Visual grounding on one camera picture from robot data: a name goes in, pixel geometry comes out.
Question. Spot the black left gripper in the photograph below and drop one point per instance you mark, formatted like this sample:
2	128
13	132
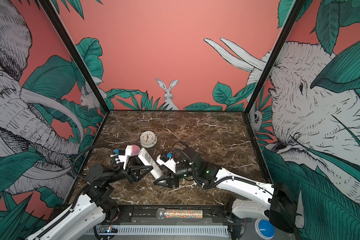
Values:
133	177

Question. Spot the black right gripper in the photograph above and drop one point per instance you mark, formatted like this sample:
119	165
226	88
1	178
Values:
172	182

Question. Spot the white remote control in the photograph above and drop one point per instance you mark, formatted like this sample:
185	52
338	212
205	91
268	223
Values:
147	160

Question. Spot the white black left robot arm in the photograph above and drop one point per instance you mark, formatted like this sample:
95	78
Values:
92	206

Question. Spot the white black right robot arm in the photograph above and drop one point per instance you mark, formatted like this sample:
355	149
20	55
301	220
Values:
272	202

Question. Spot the pink white round container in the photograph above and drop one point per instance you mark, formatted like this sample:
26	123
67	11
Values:
135	150

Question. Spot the glitter tube with ball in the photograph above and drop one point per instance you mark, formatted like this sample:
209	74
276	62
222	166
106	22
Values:
163	213

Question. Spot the white round alarm clock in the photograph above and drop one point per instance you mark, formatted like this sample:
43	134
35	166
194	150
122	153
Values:
148	139

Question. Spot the small green circuit board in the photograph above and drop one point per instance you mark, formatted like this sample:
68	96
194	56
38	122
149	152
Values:
108	229

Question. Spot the blue push button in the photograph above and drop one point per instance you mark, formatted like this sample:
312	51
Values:
264	229

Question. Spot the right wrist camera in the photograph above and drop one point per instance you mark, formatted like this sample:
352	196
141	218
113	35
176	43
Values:
168	161

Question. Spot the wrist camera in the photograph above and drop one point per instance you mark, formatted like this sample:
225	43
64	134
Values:
120	157
168	161

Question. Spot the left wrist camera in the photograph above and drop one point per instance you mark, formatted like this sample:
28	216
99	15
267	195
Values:
120	157

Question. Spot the white slotted cable duct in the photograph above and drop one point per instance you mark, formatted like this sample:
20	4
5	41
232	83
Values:
142	230

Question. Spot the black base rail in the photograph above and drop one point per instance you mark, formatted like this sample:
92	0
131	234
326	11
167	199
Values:
218	213

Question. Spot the black left frame post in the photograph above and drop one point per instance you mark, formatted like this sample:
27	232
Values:
54	18

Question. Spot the black frame post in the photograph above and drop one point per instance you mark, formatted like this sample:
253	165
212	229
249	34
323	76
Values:
290	21
54	18

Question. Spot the black right frame post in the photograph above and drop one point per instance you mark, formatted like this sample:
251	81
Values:
290	21

